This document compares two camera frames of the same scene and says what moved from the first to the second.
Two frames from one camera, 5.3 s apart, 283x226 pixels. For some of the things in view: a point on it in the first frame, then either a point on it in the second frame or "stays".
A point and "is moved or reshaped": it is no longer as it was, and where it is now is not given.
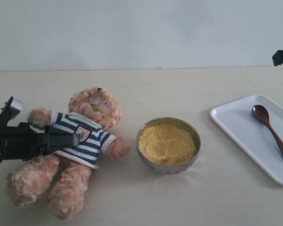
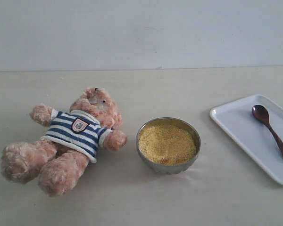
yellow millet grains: [167, 144] stays
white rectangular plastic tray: [256, 137] stays
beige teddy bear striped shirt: [93, 139] is moved or reshaped
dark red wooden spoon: [261, 112] stays
